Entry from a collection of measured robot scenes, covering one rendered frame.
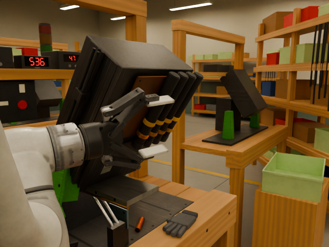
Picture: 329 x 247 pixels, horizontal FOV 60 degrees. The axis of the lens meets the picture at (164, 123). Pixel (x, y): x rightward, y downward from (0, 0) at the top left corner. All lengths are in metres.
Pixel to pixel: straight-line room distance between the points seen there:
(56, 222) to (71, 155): 0.14
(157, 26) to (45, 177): 11.69
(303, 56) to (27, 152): 3.48
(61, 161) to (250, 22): 9.83
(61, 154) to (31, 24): 12.06
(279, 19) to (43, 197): 4.29
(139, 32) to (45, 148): 1.27
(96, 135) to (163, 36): 11.36
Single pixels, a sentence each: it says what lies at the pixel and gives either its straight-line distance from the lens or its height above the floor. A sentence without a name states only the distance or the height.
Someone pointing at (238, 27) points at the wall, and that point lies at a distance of 10.35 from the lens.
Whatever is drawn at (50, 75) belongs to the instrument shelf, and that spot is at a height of 1.52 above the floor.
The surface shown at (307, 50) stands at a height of 1.79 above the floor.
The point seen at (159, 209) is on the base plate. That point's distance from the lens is 1.38.
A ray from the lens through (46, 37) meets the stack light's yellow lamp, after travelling 1.37.
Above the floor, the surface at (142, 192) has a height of 1.13.
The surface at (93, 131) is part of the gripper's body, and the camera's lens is 0.59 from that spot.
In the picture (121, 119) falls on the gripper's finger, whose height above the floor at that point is 1.43.
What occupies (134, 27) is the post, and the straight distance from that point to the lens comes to 1.72.
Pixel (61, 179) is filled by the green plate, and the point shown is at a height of 1.19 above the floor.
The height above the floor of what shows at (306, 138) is 0.78.
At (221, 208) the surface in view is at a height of 0.90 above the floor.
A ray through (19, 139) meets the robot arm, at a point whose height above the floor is 1.41.
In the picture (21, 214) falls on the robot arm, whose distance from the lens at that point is 0.38.
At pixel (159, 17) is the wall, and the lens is 12.13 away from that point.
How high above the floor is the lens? 1.52
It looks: 10 degrees down
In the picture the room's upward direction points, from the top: straight up
